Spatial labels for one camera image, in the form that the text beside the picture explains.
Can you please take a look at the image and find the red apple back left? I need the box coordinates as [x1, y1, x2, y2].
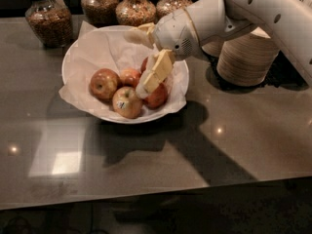
[89, 68, 122, 100]

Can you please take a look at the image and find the dark apple back middle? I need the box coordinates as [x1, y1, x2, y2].
[120, 68, 141, 88]

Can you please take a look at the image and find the red apple back right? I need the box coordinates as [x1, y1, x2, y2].
[140, 57, 148, 73]

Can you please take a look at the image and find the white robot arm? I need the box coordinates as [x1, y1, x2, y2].
[125, 0, 312, 98]

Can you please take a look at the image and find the paper bowl stack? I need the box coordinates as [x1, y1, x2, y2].
[202, 40, 224, 58]
[216, 27, 280, 87]

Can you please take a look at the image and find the white bowl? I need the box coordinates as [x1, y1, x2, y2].
[61, 24, 190, 125]

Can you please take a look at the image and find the paper bowl stack back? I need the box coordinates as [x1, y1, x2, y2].
[202, 40, 224, 58]

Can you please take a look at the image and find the yellow-red apple with sticker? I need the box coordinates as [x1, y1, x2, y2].
[112, 87, 143, 119]

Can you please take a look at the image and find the orange-red apple front right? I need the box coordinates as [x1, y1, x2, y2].
[143, 83, 168, 109]

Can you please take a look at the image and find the glass cereal jar far left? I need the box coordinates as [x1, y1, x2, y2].
[25, 0, 73, 48]

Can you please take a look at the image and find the paper bowl stack front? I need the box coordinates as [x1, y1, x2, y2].
[216, 27, 280, 87]

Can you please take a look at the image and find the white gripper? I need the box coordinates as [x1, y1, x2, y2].
[124, 7, 204, 98]

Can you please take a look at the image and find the glass cereal jar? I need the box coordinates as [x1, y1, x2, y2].
[156, 0, 192, 19]
[81, 0, 119, 26]
[25, 0, 73, 48]
[116, 0, 156, 26]

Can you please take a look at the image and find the red apple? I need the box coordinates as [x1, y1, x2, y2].
[89, 68, 122, 100]
[140, 57, 148, 73]

